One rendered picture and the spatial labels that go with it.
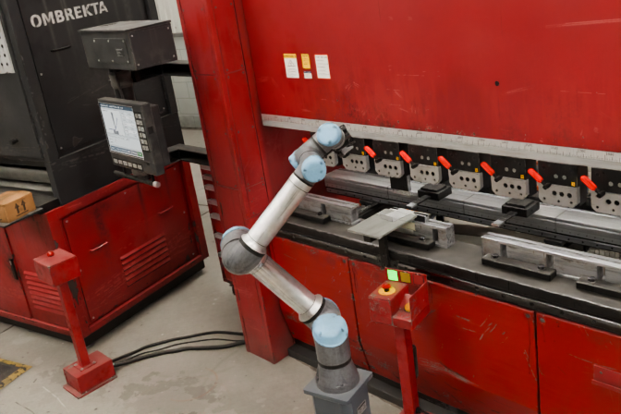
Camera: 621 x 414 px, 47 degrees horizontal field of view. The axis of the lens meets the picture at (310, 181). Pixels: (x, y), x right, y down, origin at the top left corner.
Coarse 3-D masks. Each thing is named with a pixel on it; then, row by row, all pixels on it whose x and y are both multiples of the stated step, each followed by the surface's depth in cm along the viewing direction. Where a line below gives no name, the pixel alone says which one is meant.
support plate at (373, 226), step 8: (376, 216) 321; (408, 216) 316; (416, 216) 316; (360, 224) 316; (368, 224) 315; (376, 224) 313; (384, 224) 312; (392, 224) 311; (400, 224) 309; (352, 232) 311; (360, 232) 307; (368, 232) 306; (376, 232) 305; (384, 232) 304
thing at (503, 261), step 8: (488, 256) 290; (488, 264) 288; (496, 264) 285; (504, 264) 282; (512, 264) 280; (520, 264) 279; (528, 264) 278; (536, 264) 277; (520, 272) 278; (528, 272) 275; (536, 272) 272; (544, 272) 271; (552, 272) 270
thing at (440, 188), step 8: (432, 184) 340; (440, 184) 338; (424, 192) 336; (432, 192) 333; (440, 192) 332; (448, 192) 336; (416, 200) 332; (424, 200) 331; (432, 200) 334; (440, 200) 333
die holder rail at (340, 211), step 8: (304, 200) 368; (312, 200) 363; (320, 200) 360; (328, 200) 359; (336, 200) 357; (304, 208) 370; (312, 208) 365; (320, 208) 361; (328, 208) 357; (336, 208) 352; (344, 208) 348; (352, 208) 345; (336, 216) 354; (344, 216) 350; (352, 216) 348; (352, 224) 347
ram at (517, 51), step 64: (256, 0) 342; (320, 0) 312; (384, 0) 287; (448, 0) 265; (512, 0) 247; (576, 0) 231; (256, 64) 358; (384, 64) 298; (448, 64) 275; (512, 64) 255; (576, 64) 238; (448, 128) 285; (512, 128) 264; (576, 128) 246
